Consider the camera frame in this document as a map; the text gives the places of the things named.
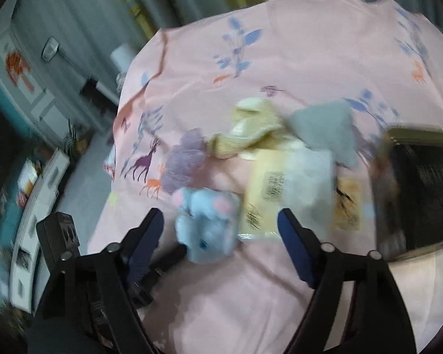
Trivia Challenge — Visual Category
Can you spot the yellow tissue pack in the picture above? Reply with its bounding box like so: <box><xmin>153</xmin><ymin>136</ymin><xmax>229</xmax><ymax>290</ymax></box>
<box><xmin>238</xmin><ymin>149</ymin><xmax>365</xmax><ymax>245</ymax></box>

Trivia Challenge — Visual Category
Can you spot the blue plush toy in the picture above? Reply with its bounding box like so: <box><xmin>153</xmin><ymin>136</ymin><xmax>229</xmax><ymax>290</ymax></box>
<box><xmin>171</xmin><ymin>186</ymin><xmax>242</xmax><ymax>265</ymax></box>

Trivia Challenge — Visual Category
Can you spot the pink deer print bed sheet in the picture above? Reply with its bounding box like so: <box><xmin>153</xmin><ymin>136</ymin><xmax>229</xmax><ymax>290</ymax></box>
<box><xmin>87</xmin><ymin>0</ymin><xmax>443</xmax><ymax>354</ymax></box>

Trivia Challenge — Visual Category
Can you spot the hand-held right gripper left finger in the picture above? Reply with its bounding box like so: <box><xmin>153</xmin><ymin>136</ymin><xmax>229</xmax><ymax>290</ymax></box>
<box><xmin>27</xmin><ymin>207</ymin><xmax>165</xmax><ymax>354</ymax></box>

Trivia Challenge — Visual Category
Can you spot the purple fuzzy cloth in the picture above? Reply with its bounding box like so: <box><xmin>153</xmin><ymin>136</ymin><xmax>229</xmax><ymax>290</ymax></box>
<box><xmin>160</xmin><ymin>127</ymin><xmax>216</xmax><ymax>196</ymax></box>

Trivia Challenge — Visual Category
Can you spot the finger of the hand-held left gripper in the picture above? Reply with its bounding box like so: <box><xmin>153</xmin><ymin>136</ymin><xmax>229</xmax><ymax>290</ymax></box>
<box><xmin>127</xmin><ymin>244</ymin><xmax>188</xmax><ymax>308</ymax></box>

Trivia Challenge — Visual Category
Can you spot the white low cabinet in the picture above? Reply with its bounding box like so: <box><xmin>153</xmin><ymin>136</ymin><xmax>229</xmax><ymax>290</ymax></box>
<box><xmin>7</xmin><ymin>147</ymin><xmax>71</xmax><ymax>314</ymax></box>

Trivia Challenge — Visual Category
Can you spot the black and gold box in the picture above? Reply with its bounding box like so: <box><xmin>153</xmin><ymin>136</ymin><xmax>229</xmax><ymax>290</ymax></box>
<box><xmin>373</xmin><ymin>125</ymin><xmax>443</xmax><ymax>262</ymax></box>

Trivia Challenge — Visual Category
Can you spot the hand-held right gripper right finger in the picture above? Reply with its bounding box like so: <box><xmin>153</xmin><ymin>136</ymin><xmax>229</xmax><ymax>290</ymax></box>
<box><xmin>277</xmin><ymin>207</ymin><xmax>418</xmax><ymax>354</ymax></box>

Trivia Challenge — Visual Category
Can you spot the white cabinet with orange picture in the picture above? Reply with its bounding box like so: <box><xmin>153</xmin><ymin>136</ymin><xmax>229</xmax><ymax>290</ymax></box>
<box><xmin>0</xmin><ymin>26</ymin><xmax>93</xmax><ymax>144</ymax></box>

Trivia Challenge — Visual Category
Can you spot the white cylinder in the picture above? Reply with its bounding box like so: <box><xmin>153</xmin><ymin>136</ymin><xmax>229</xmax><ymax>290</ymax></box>
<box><xmin>110</xmin><ymin>43</ymin><xmax>134</xmax><ymax>72</ymax></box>

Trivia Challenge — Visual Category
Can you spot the dark furniture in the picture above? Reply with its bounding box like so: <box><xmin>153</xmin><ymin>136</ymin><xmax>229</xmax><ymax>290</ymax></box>
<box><xmin>79</xmin><ymin>76</ymin><xmax>120</xmax><ymax>117</ymax></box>

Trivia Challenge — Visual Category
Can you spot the yellow knit cloth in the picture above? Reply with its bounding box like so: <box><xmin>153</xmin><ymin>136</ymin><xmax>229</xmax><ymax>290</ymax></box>
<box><xmin>207</xmin><ymin>98</ymin><xmax>307</xmax><ymax>161</ymax></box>

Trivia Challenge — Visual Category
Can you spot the grey soft cloth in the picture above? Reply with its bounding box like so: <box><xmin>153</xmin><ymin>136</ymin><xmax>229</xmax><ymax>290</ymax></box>
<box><xmin>288</xmin><ymin>101</ymin><xmax>360</xmax><ymax>168</ymax></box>

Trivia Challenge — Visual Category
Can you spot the white wall device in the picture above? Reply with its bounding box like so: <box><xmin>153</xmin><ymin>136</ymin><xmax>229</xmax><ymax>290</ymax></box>
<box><xmin>41</xmin><ymin>37</ymin><xmax>60</xmax><ymax>61</ymax></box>

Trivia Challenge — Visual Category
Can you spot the yellow patterned curtain strip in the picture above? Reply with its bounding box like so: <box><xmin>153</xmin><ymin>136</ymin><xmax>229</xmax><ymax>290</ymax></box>
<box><xmin>107</xmin><ymin>0</ymin><xmax>160</xmax><ymax>41</ymax></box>

